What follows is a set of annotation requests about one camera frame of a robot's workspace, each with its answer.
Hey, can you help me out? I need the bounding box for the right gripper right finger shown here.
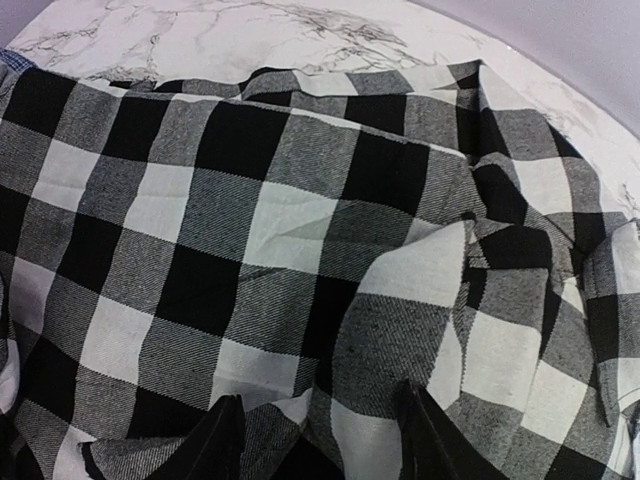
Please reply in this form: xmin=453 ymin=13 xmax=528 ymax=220
xmin=397 ymin=380 xmax=505 ymax=480

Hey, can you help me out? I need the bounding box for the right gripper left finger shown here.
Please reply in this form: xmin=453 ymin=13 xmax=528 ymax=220
xmin=159 ymin=395 xmax=245 ymax=479

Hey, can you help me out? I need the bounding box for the black white plaid shirt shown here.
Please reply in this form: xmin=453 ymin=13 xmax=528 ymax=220
xmin=1 ymin=61 xmax=639 ymax=479

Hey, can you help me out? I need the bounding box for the folded blue checked shirt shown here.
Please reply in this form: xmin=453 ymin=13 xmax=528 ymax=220
xmin=0 ymin=48 xmax=37 ymax=74

